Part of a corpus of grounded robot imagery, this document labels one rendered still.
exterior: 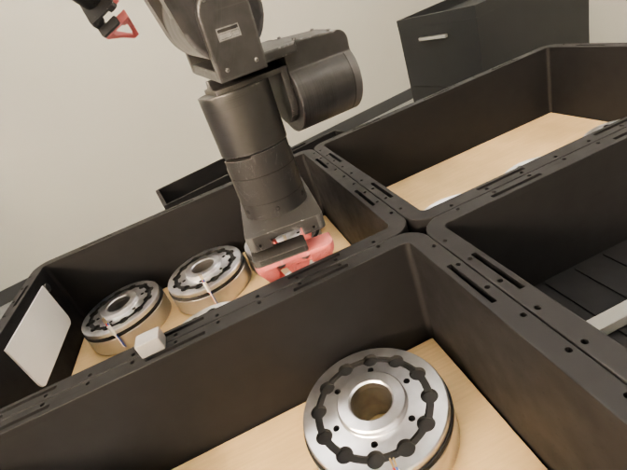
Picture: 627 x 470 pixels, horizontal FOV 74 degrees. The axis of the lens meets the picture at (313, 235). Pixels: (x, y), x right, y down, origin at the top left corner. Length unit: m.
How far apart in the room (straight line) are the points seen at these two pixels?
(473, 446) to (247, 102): 0.28
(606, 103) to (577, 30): 1.48
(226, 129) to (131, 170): 3.08
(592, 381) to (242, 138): 0.26
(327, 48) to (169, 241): 0.36
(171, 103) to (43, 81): 0.80
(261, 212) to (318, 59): 0.13
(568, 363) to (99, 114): 3.26
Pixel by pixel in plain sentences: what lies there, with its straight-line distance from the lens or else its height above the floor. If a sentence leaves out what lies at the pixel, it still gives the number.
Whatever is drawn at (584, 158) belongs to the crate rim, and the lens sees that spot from 0.39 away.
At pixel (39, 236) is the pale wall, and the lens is 3.54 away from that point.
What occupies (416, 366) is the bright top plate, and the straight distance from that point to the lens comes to 0.32.
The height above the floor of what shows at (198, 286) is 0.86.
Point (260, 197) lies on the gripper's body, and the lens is 0.34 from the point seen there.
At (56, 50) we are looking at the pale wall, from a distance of 3.35.
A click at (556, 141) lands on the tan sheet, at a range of 0.68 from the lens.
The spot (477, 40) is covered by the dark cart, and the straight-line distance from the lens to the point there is 1.77.
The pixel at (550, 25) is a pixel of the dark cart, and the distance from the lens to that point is 2.04.
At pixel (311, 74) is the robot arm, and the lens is 0.34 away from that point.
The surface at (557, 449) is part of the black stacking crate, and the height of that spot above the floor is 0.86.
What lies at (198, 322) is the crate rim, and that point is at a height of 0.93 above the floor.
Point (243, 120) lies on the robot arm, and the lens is 0.32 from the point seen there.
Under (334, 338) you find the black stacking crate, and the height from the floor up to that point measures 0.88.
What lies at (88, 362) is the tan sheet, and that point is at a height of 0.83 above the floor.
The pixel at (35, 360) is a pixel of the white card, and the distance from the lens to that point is 0.54.
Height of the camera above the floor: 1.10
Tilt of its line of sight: 28 degrees down
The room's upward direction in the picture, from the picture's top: 21 degrees counter-clockwise
